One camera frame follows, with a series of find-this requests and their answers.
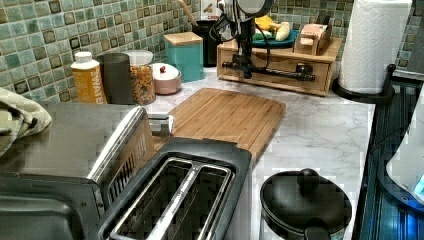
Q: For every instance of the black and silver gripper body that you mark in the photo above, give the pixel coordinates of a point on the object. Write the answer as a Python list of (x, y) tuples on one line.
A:
[(237, 21)]

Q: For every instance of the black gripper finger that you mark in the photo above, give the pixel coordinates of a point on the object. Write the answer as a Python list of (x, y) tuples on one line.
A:
[(236, 61), (246, 67)]

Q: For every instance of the wooden drawer with black handle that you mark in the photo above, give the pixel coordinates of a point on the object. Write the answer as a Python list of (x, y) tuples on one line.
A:
[(261, 61)]

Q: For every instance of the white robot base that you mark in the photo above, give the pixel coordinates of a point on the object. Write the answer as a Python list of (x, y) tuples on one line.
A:
[(402, 176)]

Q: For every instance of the wooden drawer cabinet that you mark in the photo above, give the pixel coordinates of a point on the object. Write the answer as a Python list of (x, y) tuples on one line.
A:
[(330, 56)]

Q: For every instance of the yellow toy lemon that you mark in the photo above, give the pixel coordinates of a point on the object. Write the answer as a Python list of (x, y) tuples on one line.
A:
[(264, 22)]

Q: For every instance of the green and white toy vegetable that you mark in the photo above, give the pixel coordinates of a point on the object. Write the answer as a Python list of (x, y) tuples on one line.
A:
[(263, 35)]

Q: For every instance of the black utensil holder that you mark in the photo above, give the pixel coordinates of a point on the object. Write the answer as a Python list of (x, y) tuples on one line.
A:
[(209, 45)]

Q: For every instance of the white cereal box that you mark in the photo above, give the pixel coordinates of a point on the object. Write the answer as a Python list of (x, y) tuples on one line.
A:
[(209, 10)]

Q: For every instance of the pale toy banana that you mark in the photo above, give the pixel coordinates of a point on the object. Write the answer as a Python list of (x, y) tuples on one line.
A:
[(283, 31)]

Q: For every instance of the blue plate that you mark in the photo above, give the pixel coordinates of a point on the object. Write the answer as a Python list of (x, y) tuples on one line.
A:
[(271, 42)]

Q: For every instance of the teal canister with wooden lid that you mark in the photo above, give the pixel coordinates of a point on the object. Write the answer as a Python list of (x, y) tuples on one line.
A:
[(185, 52)]

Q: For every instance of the bamboo cutting board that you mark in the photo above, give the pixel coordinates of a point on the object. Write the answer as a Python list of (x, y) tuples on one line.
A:
[(248, 120)]

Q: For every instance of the wooden spoon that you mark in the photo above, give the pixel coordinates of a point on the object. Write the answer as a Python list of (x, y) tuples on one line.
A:
[(187, 11)]

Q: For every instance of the wooden knife block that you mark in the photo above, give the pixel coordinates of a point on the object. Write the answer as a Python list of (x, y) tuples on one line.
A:
[(314, 37)]

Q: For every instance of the pink pot with white lid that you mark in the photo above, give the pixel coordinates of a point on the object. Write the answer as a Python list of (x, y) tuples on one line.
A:
[(167, 78)]

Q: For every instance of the glass jar with cereal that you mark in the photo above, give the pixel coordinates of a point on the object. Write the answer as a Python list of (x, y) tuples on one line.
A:
[(142, 76)]

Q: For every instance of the dark grey cylindrical canister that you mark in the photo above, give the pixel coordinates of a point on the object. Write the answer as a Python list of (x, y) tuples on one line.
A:
[(115, 71)]

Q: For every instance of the white paper towel roll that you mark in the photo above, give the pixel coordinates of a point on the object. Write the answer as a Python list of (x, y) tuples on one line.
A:
[(375, 31)]

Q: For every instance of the black paper towel holder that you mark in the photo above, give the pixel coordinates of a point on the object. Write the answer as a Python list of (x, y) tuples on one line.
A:
[(383, 98)]

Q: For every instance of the orange juice bottle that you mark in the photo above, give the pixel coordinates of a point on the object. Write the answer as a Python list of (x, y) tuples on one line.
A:
[(88, 80)]

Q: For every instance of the black pot with lid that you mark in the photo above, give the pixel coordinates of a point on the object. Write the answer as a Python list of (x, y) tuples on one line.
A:
[(302, 205)]

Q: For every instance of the stainless steel toaster oven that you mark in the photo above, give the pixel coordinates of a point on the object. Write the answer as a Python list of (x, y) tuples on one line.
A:
[(57, 184)]

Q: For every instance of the beige cloth towel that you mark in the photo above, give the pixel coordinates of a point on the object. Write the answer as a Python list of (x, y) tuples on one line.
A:
[(19, 117)]

